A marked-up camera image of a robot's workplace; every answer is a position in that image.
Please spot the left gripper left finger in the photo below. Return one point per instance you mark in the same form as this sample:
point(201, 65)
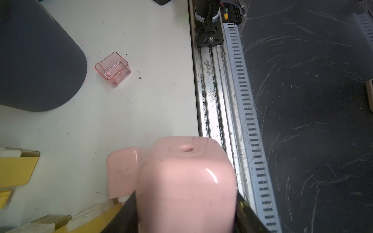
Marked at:
point(125, 221)

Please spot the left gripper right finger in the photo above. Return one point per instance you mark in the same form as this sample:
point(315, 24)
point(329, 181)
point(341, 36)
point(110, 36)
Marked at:
point(246, 221)

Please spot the pink sharpener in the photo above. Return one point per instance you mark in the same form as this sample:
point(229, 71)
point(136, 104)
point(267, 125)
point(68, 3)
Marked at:
point(186, 184)
point(122, 169)

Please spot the pink sharpener front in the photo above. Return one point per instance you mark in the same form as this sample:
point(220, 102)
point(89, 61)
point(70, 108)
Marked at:
point(186, 184)

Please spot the pink transparent shavings tray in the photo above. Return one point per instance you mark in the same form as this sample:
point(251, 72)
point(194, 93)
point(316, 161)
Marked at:
point(113, 69)

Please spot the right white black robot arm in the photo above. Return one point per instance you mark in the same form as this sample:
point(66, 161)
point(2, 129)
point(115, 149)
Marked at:
point(209, 15)

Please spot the yellow sharpener front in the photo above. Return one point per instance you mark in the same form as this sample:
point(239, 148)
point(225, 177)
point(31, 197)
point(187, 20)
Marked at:
point(91, 220)

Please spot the yellow sharpener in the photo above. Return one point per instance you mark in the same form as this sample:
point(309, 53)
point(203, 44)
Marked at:
point(91, 220)
point(17, 167)

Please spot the yellow sharpener middle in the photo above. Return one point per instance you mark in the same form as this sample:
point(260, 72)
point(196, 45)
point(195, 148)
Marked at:
point(17, 167)

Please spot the grey trash bin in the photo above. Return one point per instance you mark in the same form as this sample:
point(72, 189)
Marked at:
point(42, 67)

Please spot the slotted grey cable duct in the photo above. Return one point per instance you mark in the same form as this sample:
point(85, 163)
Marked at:
point(260, 189)

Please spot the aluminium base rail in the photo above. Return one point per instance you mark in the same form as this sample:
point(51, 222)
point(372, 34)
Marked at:
point(217, 107)

